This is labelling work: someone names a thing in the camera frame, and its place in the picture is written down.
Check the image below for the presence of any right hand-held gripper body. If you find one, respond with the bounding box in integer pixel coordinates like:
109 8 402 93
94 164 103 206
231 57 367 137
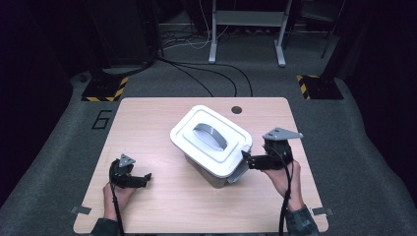
254 127 304 171

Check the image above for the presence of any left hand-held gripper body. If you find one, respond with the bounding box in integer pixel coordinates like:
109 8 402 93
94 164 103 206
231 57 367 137
108 153 144 189

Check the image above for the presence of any grey translucent storage box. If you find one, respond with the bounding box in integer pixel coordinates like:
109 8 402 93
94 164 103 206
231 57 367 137
183 153 250 190

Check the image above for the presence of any white lid with grey handle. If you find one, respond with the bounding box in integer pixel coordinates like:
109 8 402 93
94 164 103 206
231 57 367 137
169 104 254 179

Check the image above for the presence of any person's left hand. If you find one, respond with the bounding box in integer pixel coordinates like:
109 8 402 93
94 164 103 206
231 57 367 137
102 182 137 221

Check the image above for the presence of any person's right hand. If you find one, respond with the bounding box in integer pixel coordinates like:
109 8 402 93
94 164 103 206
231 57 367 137
262 161 304 212

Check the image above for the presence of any black yellow striped stand base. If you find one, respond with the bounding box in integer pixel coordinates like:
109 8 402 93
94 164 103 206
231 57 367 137
296 74 344 100
81 76 130 102

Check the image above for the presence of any dark cabinet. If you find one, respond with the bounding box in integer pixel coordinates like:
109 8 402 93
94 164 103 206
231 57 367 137
86 0 161 68

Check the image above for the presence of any left hand-held gripper cable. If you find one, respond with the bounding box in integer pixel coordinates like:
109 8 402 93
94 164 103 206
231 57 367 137
109 170 126 236

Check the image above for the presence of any hand-held gripper cable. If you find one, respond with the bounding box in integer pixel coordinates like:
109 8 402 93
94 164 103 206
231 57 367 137
109 170 126 236
267 144 295 236

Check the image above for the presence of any right hand-held gripper cable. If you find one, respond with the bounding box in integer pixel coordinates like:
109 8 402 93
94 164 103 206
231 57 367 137
267 144 295 236

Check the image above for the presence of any black floor cable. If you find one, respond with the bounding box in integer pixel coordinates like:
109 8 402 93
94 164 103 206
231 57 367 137
181 65 238 98
175 62 254 98
156 57 214 98

